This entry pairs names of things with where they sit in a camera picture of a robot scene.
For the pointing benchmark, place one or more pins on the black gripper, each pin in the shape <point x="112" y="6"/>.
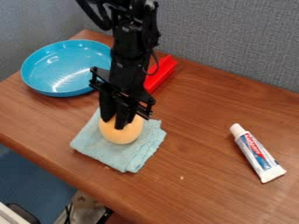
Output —
<point x="120" y="85"/>

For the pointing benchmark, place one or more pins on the yellow orange ball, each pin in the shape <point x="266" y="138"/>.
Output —
<point x="126" y="135"/>

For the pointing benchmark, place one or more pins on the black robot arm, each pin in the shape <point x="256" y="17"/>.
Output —
<point x="135" y="14"/>

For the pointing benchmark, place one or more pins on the blue plate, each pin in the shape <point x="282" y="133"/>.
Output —
<point x="56" y="70"/>

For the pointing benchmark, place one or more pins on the light blue folded cloth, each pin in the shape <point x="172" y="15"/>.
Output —
<point x="126" y="158"/>

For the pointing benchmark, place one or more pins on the red plastic block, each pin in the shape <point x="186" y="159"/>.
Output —
<point x="166" y="67"/>

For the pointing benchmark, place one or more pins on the white toothpaste tube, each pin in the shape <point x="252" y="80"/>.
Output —
<point x="262" y="161"/>

